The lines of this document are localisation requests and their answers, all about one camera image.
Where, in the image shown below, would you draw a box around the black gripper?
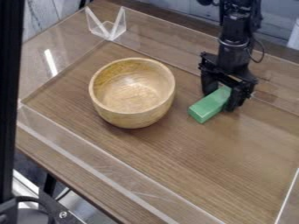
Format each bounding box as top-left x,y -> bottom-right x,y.
199,42 -> 258,112

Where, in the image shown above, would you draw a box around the green rectangular block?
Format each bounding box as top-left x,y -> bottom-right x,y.
189,86 -> 232,123

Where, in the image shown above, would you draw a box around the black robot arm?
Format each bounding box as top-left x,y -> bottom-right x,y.
197,0 -> 265,111

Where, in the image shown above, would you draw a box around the brown wooden bowl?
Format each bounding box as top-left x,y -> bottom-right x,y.
89,57 -> 177,129

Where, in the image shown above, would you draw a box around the clear acrylic tray walls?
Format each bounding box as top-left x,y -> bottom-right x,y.
17,0 -> 299,224

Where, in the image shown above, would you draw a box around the black table leg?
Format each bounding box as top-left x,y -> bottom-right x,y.
43,174 -> 58,196

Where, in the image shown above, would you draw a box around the black vertical foreground post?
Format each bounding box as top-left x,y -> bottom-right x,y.
0,0 -> 25,224

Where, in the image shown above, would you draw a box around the black metal bracket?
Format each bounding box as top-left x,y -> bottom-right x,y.
38,191 -> 87,224

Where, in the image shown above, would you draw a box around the black cable loop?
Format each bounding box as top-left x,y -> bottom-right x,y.
11,195 -> 57,224

